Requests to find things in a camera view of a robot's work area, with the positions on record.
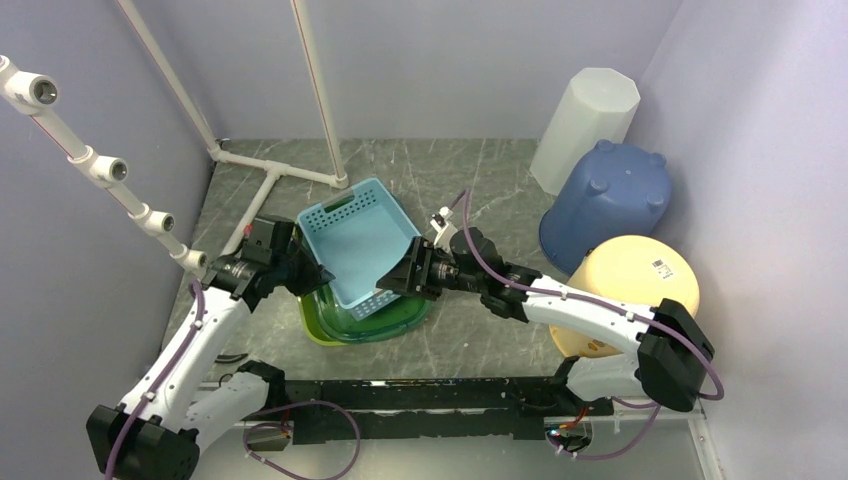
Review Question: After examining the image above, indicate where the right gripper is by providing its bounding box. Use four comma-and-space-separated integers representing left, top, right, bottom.
376, 237, 485, 301

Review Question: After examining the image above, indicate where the light blue perforated basket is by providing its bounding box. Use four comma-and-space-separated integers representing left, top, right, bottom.
296, 178, 420, 321

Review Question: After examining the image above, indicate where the blue bucket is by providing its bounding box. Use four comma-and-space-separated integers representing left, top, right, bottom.
538, 140, 672, 275

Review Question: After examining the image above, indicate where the cream cartoon bucket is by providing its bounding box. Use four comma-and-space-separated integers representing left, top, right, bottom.
567, 235, 701, 316

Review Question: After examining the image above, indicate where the white octagonal bin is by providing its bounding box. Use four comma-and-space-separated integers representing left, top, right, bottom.
529, 67, 641, 195

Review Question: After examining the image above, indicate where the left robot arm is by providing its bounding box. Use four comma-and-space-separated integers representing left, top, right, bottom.
86, 215, 332, 479

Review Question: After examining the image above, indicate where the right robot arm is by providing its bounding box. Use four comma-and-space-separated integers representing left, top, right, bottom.
376, 228, 725, 415

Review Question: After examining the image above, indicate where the lime green basket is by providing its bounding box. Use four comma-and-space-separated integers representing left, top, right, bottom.
298, 296, 344, 347

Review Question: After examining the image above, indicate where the dark green basket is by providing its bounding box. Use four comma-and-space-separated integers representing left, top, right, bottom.
308, 286, 432, 344

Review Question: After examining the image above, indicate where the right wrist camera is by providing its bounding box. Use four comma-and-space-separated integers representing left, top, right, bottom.
430, 206, 459, 252

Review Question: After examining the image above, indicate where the black flat handle piece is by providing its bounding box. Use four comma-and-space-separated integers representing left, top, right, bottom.
214, 353, 249, 365

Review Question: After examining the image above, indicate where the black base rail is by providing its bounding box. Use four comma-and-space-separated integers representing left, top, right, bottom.
246, 376, 614, 445

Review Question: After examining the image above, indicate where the white PVC pipe frame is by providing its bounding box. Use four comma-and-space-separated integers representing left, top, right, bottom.
1, 1, 350, 273

